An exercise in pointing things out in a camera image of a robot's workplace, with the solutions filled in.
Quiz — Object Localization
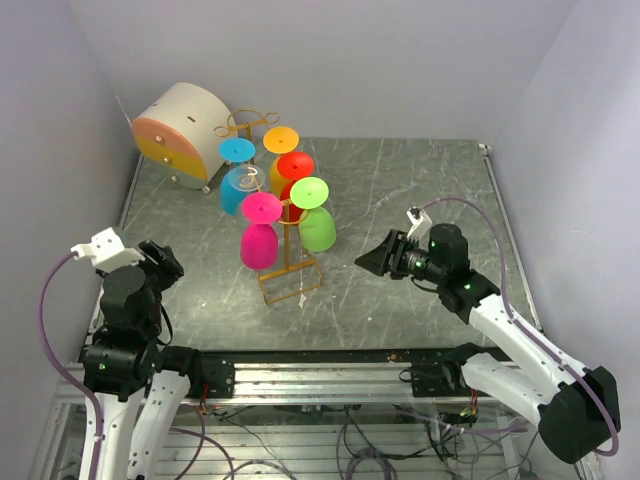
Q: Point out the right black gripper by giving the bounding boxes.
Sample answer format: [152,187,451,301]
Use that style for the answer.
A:
[355,229,446,285]

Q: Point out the green plastic wine glass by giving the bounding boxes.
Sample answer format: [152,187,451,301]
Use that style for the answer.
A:
[290,176,337,253]

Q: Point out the red plastic wine glass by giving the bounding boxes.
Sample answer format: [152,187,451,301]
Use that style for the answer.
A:
[270,151,315,200]

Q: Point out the orange plastic wine glass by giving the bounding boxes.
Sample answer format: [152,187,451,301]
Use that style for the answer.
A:
[263,126,299,197]

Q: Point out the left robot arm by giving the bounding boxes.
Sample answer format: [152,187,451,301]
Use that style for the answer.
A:
[72,228,204,479]

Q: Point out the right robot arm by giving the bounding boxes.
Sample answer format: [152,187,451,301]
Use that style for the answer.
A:
[354,223,621,464]

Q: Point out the pink plastic wine glass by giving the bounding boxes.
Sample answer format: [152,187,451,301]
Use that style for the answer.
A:
[240,192,283,270]

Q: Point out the clear wine glass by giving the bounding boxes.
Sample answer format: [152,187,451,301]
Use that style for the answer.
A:
[228,163,266,192]

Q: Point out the blue plastic wine glass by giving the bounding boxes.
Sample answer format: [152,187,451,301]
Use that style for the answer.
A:
[219,138,256,216]

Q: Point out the white semicircular drawer box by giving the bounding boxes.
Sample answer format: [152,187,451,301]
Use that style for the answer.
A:
[132,82,235,192]

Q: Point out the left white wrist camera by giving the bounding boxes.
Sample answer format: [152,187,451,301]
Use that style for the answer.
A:
[70,227,145,273]

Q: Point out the gold wire glass rack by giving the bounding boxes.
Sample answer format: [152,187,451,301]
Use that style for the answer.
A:
[221,108,322,305]

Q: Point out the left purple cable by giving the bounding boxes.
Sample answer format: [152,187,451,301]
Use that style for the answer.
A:
[38,251,106,480]

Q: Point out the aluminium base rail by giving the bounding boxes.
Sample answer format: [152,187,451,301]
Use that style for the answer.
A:
[70,346,472,405]

